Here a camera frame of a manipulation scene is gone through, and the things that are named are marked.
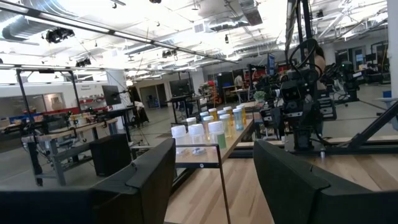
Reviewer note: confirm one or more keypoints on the wooden shelf with black frame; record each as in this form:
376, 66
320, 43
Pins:
214, 154

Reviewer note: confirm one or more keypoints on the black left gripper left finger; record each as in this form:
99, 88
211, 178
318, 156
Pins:
130, 202

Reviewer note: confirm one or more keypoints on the black box cabinet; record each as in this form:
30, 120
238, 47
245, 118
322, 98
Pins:
110, 155

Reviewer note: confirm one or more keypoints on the blue lit monitor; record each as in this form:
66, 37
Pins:
271, 63

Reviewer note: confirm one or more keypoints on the background black robot arm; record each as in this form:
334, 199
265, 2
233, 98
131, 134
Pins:
345, 77

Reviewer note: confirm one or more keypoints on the clear bottle with green label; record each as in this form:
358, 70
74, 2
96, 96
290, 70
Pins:
217, 133

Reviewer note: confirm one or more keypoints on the person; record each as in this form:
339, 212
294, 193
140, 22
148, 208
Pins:
320, 62
238, 81

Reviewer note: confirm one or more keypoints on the black ceiling spotlight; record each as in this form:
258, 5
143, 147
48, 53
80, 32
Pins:
169, 53
59, 35
83, 62

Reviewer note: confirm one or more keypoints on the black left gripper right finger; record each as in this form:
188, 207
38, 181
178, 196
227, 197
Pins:
295, 199

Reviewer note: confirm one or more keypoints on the small green background plant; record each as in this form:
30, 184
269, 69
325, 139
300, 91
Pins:
260, 96

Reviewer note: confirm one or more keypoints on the black monitor screen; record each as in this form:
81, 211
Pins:
111, 95

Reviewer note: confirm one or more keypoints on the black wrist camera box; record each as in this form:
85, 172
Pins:
290, 94

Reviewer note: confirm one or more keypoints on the silver ceiling air duct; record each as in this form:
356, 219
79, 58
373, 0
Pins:
236, 18

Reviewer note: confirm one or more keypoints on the wooden workbench with grey legs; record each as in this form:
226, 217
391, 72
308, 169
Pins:
71, 129

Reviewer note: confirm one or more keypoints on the large black monitor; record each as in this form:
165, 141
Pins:
180, 88

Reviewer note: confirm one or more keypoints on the clear medicine bottle white cap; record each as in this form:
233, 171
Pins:
178, 137
196, 137

